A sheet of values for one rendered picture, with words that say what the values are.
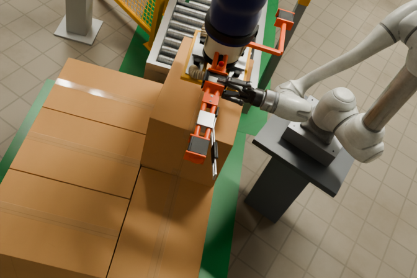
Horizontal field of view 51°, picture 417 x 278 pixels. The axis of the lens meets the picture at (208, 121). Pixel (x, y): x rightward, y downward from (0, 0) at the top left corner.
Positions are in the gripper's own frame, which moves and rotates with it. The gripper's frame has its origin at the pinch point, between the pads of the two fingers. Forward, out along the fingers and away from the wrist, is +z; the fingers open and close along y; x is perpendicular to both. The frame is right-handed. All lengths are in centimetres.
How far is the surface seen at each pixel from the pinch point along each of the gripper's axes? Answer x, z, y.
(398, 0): 331, -186, 123
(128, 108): 29, 39, 69
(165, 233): -37, 0, 69
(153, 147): -4, 18, 51
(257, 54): 100, -27, 64
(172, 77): 24.2, 19.0, 28.6
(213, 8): 21.0, 9.6, -19.7
